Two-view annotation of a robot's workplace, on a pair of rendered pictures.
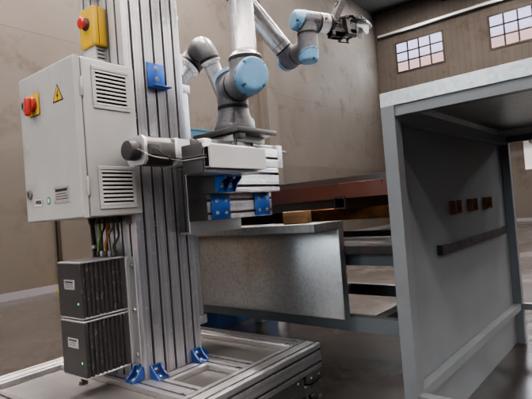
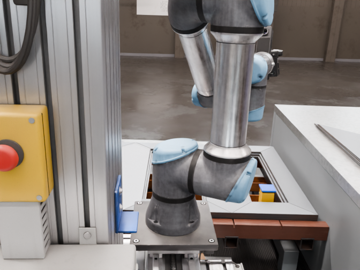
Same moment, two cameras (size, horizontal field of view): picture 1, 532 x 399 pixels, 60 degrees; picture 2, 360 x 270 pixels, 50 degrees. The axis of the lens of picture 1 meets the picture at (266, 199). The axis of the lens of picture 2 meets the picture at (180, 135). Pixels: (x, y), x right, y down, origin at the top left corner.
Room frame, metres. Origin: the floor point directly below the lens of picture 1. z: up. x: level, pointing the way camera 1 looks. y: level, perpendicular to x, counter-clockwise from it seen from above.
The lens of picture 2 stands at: (1.02, 0.70, 1.61)
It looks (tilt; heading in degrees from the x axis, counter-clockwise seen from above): 19 degrees down; 318
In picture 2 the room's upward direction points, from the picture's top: 2 degrees clockwise
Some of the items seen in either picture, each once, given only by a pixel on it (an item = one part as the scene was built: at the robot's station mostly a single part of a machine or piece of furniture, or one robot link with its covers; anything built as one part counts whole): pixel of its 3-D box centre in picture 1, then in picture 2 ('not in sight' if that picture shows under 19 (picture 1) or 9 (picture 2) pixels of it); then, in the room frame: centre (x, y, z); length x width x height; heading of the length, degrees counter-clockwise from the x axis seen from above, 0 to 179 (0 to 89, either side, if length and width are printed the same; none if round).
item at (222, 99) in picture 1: (232, 88); (177, 165); (1.70, 0.09, 1.20); 0.13 x 0.12 x 0.14; 26
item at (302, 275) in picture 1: (226, 269); not in sight; (2.21, 0.21, 0.47); 1.30 x 0.04 x 0.35; 49
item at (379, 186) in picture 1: (258, 199); (115, 225); (2.11, 0.04, 0.80); 1.62 x 0.04 x 0.06; 49
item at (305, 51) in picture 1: (305, 49); (246, 100); (1.72, -0.19, 1.33); 0.11 x 0.08 x 0.11; 26
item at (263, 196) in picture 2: not in sight; (264, 210); (1.85, -0.54, 0.78); 0.05 x 0.05 x 0.19; 49
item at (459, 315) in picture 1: (473, 255); (298, 248); (1.80, -0.79, 0.50); 1.30 x 0.04 x 1.01; 139
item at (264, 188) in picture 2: not in sight; (267, 189); (1.85, -0.54, 0.88); 0.06 x 0.06 x 0.02; 49
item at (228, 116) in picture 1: (233, 119); (173, 204); (1.71, 0.10, 1.09); 0.15 x 0.15 x 0.10
